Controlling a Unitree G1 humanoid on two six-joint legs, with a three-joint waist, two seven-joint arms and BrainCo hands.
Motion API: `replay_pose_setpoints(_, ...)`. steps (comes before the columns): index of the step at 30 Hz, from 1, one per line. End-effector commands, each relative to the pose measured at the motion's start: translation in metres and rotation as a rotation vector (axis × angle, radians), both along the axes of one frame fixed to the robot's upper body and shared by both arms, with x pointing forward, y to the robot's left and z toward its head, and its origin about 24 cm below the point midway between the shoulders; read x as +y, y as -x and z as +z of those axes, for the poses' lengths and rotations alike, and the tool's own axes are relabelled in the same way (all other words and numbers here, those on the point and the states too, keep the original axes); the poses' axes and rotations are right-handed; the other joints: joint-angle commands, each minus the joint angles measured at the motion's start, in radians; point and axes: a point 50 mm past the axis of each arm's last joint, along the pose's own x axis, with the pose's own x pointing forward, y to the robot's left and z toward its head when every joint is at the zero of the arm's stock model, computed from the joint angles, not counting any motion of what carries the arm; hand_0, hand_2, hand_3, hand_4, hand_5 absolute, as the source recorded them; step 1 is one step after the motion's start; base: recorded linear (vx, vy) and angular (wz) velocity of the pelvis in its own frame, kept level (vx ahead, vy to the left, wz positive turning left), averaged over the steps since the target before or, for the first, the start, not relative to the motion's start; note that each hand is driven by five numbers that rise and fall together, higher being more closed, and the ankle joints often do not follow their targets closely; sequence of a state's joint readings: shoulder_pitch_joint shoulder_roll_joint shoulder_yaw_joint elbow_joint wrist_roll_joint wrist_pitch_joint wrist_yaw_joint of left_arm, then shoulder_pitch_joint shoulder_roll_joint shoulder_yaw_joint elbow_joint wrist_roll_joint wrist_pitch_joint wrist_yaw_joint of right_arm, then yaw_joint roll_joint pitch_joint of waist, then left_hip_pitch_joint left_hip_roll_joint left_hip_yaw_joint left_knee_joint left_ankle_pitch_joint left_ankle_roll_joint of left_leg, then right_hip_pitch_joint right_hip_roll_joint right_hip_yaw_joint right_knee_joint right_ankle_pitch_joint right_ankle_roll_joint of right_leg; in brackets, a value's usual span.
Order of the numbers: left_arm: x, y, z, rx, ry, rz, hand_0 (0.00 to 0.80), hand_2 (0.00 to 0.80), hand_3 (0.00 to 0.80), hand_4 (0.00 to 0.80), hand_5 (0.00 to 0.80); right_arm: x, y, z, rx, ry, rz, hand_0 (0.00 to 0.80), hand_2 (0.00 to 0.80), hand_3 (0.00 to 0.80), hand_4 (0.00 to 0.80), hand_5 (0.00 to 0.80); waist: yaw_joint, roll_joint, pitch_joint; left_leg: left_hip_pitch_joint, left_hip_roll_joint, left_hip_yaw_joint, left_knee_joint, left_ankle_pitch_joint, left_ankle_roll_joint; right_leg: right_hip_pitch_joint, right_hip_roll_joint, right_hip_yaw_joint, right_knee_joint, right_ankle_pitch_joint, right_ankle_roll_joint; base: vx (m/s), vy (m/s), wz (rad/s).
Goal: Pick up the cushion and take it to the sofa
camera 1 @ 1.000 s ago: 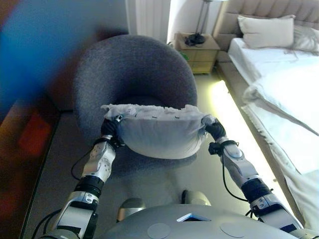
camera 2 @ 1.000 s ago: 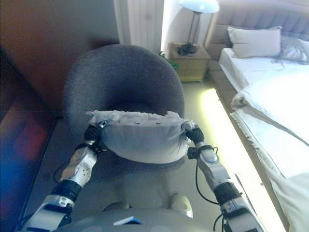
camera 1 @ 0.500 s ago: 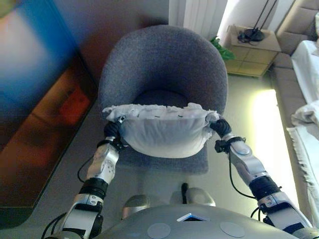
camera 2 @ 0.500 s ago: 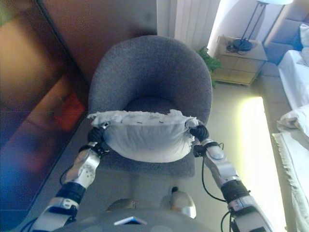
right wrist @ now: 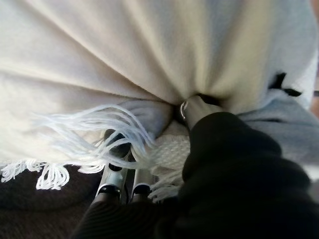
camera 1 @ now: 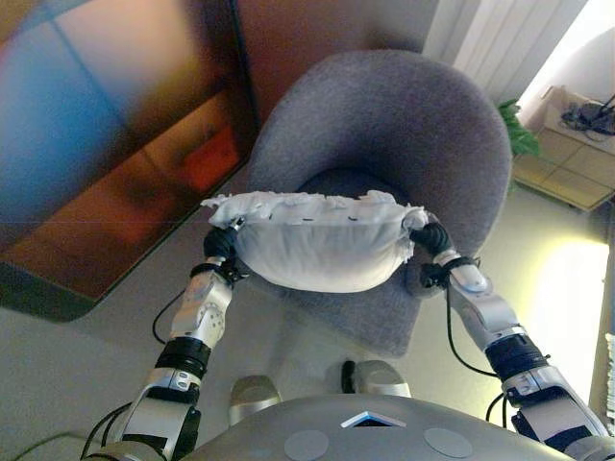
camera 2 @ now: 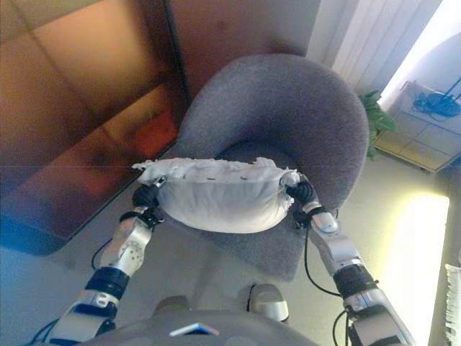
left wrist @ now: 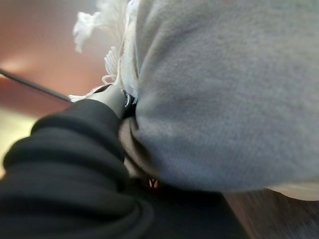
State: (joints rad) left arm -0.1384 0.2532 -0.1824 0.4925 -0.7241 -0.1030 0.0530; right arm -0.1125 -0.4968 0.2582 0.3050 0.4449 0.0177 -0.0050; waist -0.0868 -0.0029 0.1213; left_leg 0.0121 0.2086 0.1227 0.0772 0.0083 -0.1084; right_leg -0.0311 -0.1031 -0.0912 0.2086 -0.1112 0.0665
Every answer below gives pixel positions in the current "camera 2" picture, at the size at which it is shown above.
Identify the white pleated curtain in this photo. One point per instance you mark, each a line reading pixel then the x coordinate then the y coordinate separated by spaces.
pixel 360 36

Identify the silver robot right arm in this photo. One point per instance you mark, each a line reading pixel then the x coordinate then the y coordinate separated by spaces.
pixel 345 259

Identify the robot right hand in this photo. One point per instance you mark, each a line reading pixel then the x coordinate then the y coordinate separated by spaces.
pixel 306 194

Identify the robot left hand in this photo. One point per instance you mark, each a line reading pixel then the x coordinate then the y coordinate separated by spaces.
pixel 146 196

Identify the white fringed cushion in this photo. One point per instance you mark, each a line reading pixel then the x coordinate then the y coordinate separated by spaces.
pixel 219 202

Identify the silver robot left leg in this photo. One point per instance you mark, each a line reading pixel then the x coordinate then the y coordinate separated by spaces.
pixel 173 306

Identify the green potted plant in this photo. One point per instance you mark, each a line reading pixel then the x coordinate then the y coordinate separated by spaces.
pixel 378 119

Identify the silver robot torso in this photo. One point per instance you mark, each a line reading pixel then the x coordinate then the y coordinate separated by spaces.
pixel 223 331

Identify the glossy brown wooden cabinet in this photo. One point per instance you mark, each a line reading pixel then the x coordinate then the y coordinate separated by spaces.
pixel 83 108

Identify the light wooden nightstand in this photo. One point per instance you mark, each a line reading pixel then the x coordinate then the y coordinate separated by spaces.
pixel 421 140

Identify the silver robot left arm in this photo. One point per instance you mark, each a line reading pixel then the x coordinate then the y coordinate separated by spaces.
pixel 126 252

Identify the grey fabric armchair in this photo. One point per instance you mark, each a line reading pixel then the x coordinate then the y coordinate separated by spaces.
pixel 295 108

